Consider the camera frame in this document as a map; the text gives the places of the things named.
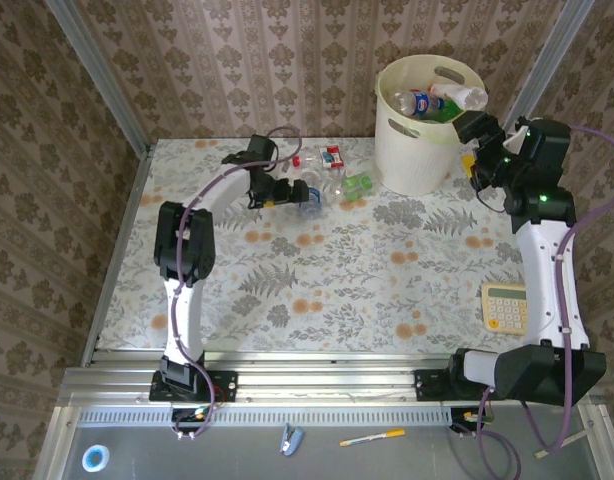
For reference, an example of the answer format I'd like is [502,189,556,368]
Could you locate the cream plastic bin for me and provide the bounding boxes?
[374,53,487,196]

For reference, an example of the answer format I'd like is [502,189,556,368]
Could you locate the wooden stick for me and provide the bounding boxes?
[534,428,588,460]

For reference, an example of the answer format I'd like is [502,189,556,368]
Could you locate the small bottle blue cap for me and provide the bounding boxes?
[389,88,446,120]

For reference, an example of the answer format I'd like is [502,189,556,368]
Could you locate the aluminium side rail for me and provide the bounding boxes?
[80,145,154,364]

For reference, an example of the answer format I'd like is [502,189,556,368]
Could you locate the green label clear bottle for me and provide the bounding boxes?
[322,171,376,202]

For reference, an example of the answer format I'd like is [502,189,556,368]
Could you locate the green bottle orange cap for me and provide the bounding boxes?
[435,98,466,123]

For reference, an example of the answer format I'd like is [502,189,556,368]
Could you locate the blue tape roll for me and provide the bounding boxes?
[81,443,112,474]

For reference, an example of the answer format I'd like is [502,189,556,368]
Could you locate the aluminium corner post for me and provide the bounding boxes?
[44,0,153,154]
[501,0,597,132]

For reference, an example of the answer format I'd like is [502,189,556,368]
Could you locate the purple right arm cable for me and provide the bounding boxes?
[456,124,614,480]

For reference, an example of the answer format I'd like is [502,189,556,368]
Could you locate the blue stapler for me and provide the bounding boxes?
[279,422,305,457]

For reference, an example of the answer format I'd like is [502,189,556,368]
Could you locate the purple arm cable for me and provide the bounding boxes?
[169,125,304,441]
[456,124,614,480]

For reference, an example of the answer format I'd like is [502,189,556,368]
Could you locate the white label bottle red print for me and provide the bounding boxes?
[429,82,489,112]

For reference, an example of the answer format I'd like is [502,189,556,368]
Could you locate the slotted grey cable duct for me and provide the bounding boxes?
[79,407,456,427]

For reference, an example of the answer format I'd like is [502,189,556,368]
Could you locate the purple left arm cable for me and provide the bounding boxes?
[169,125,304,441]

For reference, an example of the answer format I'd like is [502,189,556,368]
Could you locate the yellow calculator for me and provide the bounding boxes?
[480,282,531,335]

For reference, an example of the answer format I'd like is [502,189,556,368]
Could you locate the aluminium mounting rail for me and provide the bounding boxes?
[59,349,601,407]

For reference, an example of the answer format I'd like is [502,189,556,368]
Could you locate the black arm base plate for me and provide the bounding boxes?
[413,368,461,402]
[149,369,239,404]

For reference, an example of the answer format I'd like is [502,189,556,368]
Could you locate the red white small carton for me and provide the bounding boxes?
[319,144,346,169]

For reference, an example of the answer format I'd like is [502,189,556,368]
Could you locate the crushed Pocari Sweat bottle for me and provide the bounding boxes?
[297,169,333,220]

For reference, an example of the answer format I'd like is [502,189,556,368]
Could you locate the yellow orange marker pen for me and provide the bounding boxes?
[339,428,406,448]

